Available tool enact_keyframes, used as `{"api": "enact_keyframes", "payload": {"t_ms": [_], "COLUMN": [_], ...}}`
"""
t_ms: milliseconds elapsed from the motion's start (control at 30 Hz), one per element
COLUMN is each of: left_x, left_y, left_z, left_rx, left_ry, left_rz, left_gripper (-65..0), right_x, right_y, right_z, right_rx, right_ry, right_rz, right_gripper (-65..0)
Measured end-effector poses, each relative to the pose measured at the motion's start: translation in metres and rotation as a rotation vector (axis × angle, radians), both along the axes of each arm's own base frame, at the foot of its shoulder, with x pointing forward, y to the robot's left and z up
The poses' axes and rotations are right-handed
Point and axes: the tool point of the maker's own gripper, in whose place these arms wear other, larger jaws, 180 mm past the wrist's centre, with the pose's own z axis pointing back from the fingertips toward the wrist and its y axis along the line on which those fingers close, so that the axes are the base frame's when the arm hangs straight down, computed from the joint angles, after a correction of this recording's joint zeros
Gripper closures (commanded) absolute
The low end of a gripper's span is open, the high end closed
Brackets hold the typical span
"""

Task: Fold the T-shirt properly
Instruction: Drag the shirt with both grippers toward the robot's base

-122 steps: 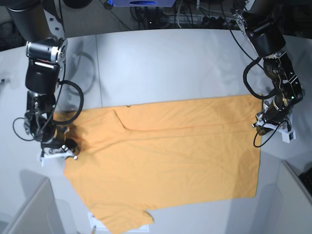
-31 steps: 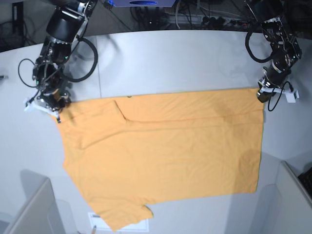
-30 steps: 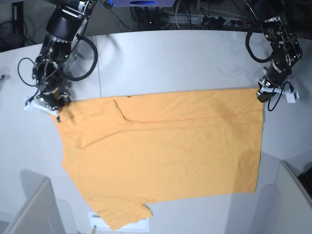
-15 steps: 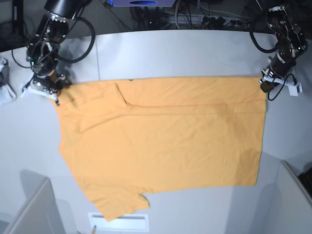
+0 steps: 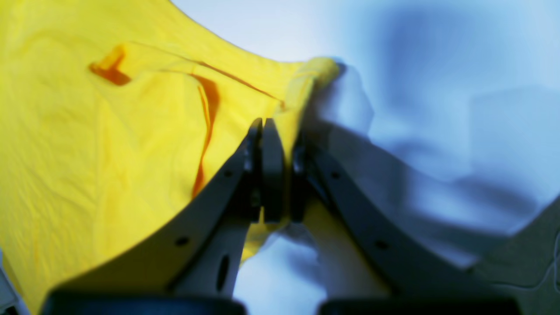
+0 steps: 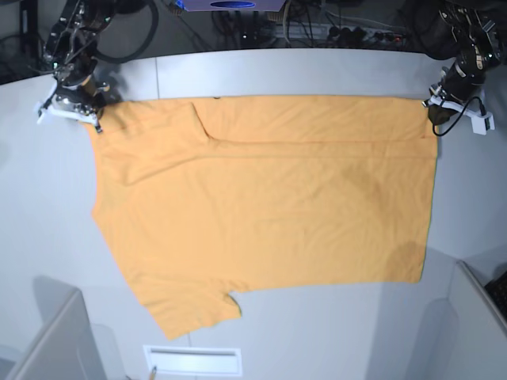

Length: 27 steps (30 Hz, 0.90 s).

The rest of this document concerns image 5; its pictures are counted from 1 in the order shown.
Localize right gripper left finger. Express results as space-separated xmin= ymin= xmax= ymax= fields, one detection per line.
xmin=42 ymin=118 xmax=284 ymax=315

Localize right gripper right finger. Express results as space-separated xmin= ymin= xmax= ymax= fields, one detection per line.
xmin=293 ymin=134 xmax=520 ymax=315

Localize yellow orange T-shirt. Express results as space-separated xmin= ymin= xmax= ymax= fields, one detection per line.
xmin=0 ymin=0 xmax=339 ymax=315

